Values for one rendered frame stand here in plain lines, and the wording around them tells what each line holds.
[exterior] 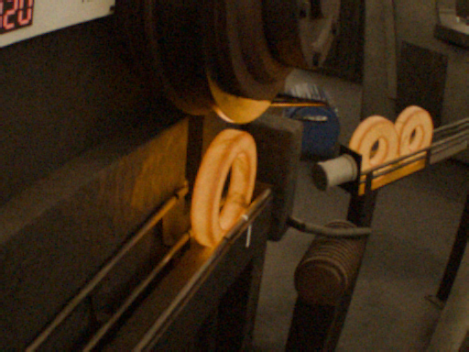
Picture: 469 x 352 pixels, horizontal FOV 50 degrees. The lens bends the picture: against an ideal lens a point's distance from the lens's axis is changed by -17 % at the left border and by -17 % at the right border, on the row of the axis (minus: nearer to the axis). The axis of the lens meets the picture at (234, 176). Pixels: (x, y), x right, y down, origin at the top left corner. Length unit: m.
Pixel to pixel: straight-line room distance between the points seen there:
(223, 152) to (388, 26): 2.76
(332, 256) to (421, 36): 2.44
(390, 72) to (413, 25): 0.39
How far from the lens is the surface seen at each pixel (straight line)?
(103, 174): 0.70
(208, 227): 0.87
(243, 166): 0.98
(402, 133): 1.39
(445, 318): 1.72
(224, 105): 0.75
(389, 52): 3.56
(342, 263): 1.23
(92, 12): 0.67
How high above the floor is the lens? 1.16
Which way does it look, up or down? 24 degrees down
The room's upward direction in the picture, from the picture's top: 5 degrees clockwise
